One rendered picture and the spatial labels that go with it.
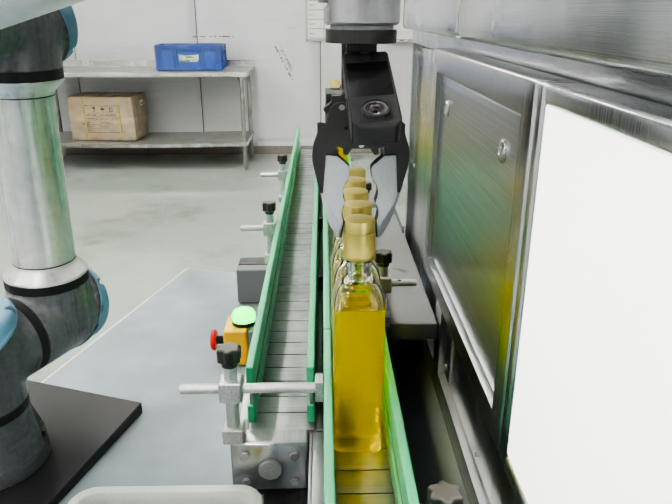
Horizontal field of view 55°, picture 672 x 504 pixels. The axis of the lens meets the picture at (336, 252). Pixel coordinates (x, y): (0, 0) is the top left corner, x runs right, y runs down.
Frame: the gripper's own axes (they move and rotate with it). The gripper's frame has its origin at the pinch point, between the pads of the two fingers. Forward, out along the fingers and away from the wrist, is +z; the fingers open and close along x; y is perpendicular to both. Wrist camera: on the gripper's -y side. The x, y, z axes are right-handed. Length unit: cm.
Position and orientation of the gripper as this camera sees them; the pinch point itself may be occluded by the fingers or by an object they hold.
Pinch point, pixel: (359, 227)
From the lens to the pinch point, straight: 69.0
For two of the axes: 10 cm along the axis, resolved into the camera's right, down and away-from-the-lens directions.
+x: -10.0, 0.1, -0.4
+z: 0.0, 9.4, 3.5
